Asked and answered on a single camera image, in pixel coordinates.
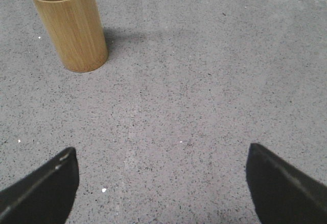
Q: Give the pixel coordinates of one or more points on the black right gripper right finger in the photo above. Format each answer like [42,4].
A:
[280,192]

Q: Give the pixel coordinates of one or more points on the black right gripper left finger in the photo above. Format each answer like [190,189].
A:
[46,195]

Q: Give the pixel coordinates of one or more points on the bamboo wooden cup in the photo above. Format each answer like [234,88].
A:
[76,32]

